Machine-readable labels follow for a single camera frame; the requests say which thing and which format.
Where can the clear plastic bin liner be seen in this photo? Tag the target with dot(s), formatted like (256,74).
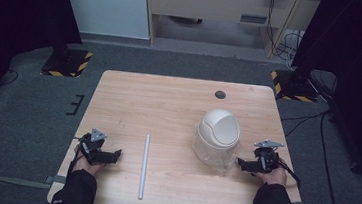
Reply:
(219,164)

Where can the black curtain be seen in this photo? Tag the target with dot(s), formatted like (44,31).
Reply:
(356,65)
(13,15)

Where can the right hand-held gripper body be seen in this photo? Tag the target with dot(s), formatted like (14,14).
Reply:
(266,158)

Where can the dark round table grommet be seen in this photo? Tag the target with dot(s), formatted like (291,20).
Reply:
(220,94)

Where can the black striped stand base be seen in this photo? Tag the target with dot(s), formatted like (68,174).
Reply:
(292,87)
(68,64)

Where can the light wooden desk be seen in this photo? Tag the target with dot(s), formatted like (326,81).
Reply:
(211,4)

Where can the person's right hand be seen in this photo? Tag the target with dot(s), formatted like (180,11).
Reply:
(275,176)

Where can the white plastic tube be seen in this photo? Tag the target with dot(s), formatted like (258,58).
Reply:
(144,165)

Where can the white swing-lid trash bin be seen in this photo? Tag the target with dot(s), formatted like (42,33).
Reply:
(219,132)

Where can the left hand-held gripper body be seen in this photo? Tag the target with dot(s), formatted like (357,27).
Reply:
(94,153)

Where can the white cabinet panel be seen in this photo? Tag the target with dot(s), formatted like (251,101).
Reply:
(104,4)

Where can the person's left hand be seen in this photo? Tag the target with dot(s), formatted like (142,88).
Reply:
(86,166)

